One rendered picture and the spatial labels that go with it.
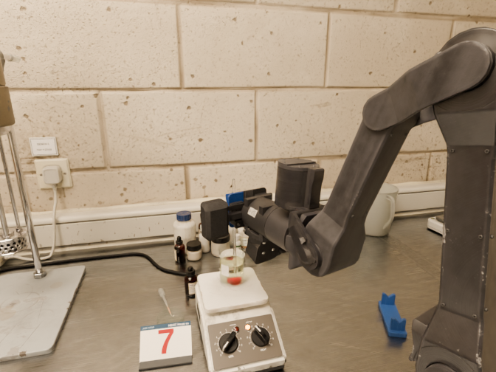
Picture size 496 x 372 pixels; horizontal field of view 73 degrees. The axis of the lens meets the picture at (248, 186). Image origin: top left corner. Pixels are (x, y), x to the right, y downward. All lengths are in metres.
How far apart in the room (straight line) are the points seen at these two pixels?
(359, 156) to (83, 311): 0.66
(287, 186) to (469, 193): 0.21
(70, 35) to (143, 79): 0.20
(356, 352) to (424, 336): 0.35
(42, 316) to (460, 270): 0.75
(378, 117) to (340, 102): 0.81
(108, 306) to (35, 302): 0.16
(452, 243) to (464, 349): 0.09
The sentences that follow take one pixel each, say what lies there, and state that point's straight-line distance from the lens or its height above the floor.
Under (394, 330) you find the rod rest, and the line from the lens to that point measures 0.76.
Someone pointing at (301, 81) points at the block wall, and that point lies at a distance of 1.10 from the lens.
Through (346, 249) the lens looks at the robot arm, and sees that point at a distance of 0.42.
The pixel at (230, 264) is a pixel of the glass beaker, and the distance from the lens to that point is 0.65.
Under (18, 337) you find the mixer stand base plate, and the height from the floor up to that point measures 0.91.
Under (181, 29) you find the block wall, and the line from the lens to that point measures 1.03.
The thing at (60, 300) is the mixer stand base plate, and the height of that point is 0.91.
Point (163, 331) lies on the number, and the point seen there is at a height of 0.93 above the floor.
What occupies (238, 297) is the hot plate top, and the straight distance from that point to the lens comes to 0.65.
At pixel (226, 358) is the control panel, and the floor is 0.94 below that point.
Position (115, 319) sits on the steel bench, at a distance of 0.79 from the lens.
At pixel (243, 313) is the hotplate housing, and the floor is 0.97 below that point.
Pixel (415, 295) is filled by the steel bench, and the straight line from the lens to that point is 0.89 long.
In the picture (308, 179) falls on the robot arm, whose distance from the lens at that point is 0.44.
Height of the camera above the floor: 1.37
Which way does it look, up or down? 17 degrees down
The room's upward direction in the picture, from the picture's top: straight up
